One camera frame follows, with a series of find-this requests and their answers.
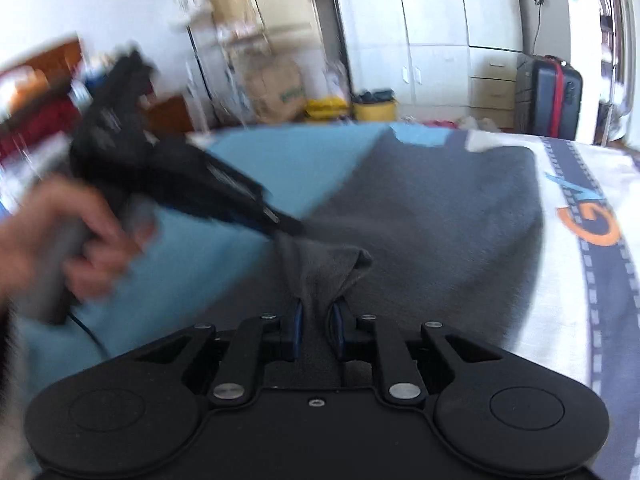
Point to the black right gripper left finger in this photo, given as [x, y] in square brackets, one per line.
[226, 367]

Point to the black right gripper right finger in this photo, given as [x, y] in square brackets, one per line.
[406, 365]

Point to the dark grey garment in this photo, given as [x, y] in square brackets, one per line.
[420, 234]

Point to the person's left hand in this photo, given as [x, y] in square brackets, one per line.
[66, 236]

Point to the light blue sheet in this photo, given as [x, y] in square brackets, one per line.
[195, 270]

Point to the white metal shelf rack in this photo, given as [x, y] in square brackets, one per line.
[226, 102]

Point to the brown paper bag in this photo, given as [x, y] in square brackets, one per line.
[276, 92]

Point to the white patterned bed cover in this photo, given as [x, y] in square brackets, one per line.
[584, 319]

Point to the brown cardboard boxes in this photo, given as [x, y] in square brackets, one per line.
[265, 27]

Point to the yellow bag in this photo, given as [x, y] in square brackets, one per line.
[326, 110]

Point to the yellow bucket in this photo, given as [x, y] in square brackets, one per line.
[375, 106]

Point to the white wardrobe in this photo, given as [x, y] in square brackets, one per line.
[442, 59]

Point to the black suitcase with red strap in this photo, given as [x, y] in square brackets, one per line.
[548, 94]

